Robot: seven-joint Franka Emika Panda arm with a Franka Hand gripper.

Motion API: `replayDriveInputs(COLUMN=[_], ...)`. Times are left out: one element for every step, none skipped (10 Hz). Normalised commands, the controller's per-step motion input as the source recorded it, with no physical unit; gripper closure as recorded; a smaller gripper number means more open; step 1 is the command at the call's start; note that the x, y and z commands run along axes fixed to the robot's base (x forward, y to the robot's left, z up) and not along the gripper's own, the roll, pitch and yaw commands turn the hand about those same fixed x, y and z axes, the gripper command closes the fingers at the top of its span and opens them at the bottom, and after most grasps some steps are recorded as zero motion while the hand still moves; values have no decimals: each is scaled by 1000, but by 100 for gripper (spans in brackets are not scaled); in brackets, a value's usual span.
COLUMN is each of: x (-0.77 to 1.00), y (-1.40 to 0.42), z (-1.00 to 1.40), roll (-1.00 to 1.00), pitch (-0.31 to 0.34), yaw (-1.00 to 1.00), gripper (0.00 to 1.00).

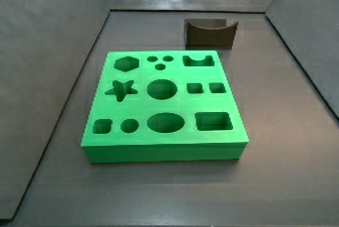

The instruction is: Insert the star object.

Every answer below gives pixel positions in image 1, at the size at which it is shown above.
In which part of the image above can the black curved cradle block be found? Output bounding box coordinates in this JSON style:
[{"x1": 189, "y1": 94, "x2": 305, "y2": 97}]
[{"x1": 184, "y1": 19, "x2": 239, "y2": 50}]

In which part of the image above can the green shape sorter block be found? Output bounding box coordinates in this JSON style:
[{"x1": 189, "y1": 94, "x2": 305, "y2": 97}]
[{"x1": 81, "y1": 51, "x2": 249, "y2": 163}]

